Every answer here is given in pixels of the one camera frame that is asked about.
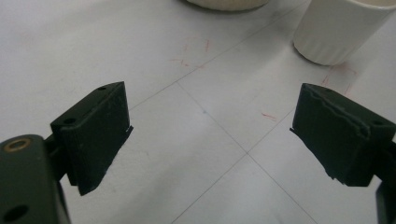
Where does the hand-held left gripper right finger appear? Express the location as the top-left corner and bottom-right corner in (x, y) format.
(290, 82), (396, 188)

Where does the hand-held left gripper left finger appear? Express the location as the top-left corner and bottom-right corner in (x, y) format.
(44, 81), (134, 197)

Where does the white ribbed cup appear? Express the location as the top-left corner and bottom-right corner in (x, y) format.
(292, 0), (396, 66)

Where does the cream bowl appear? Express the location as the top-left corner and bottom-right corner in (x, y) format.
(186, 0), (271, 12)

